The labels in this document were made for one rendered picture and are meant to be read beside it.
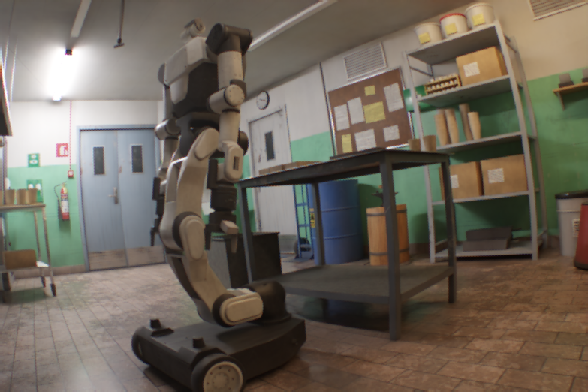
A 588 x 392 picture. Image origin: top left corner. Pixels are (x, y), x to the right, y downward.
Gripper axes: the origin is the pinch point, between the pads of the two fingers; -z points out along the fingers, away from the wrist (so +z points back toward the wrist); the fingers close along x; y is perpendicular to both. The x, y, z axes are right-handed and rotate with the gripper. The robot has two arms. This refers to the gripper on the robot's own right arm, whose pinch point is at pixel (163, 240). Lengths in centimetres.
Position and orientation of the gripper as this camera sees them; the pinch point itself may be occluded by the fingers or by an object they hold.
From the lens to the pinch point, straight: 167.9
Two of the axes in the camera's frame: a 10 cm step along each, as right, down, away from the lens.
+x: -7.2, -1.6, -6.7
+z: 0.4, -9.8, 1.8
